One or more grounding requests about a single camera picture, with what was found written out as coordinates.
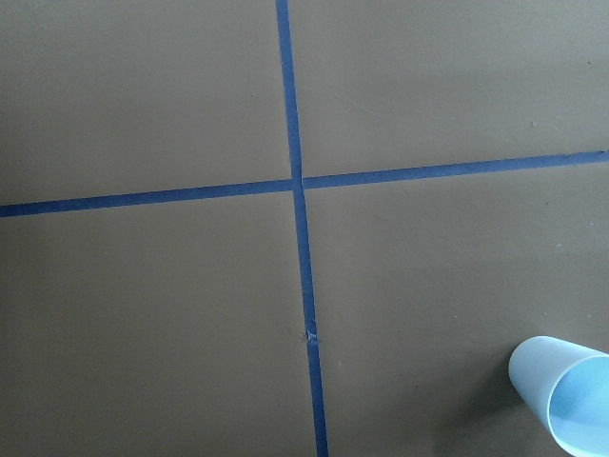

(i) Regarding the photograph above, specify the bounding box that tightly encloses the light blue cup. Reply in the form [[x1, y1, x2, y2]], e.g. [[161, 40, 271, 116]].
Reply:
[[508, 336, 608, 456]]

